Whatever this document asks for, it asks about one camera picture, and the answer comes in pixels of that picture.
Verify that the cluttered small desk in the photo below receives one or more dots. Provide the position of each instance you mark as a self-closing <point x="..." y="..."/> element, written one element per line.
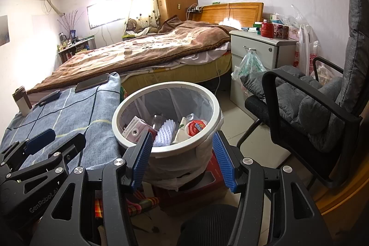
<point x="75" y="48"/>

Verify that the wooden headboard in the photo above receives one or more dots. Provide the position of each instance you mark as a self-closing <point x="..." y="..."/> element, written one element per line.
<point x="245" y="11"/>

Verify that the white red printed plastic bag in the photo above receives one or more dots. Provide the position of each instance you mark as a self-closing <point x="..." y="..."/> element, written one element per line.
<point x="305" y="53"/>

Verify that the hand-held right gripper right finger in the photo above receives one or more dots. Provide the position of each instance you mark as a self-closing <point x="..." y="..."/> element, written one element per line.
<point x="224" y="164"/>

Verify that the bed with brown blanket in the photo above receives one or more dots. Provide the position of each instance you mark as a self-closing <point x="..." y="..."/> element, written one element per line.
<point x="138" y="53"/>

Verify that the dark glasses case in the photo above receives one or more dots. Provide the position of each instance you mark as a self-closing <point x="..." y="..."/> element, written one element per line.
<point x="49" y="98"/>

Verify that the colourful striped cloth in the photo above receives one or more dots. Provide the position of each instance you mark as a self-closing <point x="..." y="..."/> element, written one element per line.
<point x="144" y="204"/>

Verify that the green white boxes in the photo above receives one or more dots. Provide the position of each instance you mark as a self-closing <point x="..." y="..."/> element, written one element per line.
<point x="258" y="28"/>

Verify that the brown teddy bear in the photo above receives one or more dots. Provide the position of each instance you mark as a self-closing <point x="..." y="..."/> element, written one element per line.
<point x="135" y="25"/>

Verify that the green printed plastic bag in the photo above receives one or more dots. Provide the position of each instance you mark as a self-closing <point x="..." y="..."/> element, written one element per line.
<point x="250" y="66"/>

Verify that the white bed sheet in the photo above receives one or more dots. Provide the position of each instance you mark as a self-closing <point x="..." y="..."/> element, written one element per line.
<point x="201" y="57"/>

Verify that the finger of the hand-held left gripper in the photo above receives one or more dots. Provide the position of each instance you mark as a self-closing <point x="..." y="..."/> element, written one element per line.
<point x="69" y="149"/>
<point x="39" y="140"/>

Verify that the red patterned tin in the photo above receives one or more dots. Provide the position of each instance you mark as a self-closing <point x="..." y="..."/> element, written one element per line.
<point x="281" y="32"/>

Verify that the dark smartphone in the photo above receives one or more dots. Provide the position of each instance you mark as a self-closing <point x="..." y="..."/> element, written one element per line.
<point x="92" y="82"/>

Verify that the black mesh seat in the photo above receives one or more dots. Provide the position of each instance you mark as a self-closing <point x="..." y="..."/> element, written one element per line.
<point x="207" y="225"/>

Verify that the silver wall poster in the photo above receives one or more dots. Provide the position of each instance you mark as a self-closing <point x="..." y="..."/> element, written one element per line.
<point x="4" y="31"/>

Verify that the white round bin with liner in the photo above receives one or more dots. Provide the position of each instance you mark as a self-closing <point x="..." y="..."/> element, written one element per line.
<point x="121" y="136"/>

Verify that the brown white thermos cup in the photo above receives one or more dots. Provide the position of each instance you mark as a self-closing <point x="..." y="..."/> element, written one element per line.
<point x="22" y="102"/>

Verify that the white nightstand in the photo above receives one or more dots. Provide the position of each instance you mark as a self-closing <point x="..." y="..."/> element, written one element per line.
<point x="259" y="45"/>

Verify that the black frame chair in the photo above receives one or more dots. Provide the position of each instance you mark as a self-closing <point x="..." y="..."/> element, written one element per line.
<point x="302" y="99"/>

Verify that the yellow bed mattress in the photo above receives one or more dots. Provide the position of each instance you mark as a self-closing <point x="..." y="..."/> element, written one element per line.
<point x="184" y="74"/>

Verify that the wrapped air conditioner pipe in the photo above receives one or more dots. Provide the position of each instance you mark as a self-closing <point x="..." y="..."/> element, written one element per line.
<point x="53" y="5"/>

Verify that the grey chair cushion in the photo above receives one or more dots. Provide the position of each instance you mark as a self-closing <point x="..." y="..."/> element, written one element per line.
<point x="320" y="107"/>

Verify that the red jar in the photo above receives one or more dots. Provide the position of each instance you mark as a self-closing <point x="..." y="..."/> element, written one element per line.
<point x="267" y="29"/>

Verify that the small pink carton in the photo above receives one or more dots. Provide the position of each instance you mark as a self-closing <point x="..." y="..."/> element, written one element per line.
<point x="138" y="129"/>

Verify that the power strip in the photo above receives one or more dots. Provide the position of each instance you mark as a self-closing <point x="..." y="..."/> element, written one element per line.
<point x="193" y="9"/>

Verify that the red cardboard box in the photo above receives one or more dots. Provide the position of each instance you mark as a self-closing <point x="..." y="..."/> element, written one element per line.
<point x="214" y="174"/>

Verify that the dried branches in vase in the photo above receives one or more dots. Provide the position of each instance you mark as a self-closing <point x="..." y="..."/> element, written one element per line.
<point x="70" y="22"/>

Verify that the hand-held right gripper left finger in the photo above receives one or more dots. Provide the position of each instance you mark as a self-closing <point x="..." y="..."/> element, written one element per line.
<point x="142" y="161"/>

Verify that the window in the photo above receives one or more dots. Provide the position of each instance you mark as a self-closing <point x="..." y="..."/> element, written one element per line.
<point x="108" y="11"/>

